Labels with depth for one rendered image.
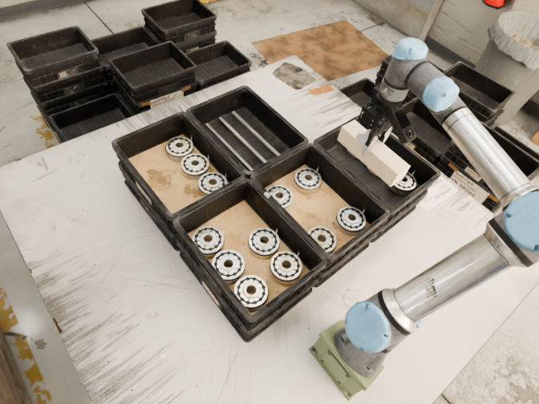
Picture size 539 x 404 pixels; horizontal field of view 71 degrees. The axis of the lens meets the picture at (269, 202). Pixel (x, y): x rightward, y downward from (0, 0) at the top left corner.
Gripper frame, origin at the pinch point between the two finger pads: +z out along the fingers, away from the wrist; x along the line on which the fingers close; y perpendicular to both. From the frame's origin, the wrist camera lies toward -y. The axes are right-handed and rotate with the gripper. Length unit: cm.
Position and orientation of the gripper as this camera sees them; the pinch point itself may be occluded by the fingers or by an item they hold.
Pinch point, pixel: (373, 149)
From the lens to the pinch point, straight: 125.9
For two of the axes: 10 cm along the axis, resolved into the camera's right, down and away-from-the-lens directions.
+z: -1.0, 5.9, 8.0
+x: -7.8, 4.5, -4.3
